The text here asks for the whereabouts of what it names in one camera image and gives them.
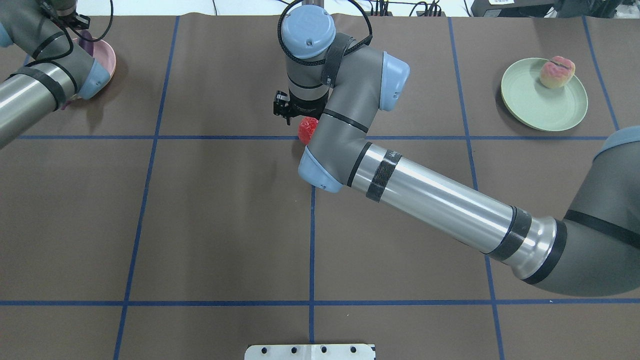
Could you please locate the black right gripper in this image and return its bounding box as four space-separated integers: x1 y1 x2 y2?
273 90 326 126

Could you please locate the red yellow pomegranate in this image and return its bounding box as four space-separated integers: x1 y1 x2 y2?
297 116 319 146

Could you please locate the yellow pink peach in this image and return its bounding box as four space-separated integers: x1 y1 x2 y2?
539 55 576 89

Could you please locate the purple eggplant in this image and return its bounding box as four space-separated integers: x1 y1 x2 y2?
61 29 94 111

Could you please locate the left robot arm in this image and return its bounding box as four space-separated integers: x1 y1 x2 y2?
0 0 111 147

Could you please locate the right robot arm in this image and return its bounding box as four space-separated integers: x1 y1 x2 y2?
273 0 640 297

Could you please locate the pink plate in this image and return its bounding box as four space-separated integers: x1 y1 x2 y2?
75 39 117 100

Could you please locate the light green plate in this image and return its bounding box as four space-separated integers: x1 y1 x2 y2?
500 57 589 132

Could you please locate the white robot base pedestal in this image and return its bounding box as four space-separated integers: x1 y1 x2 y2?
244 343 377 360

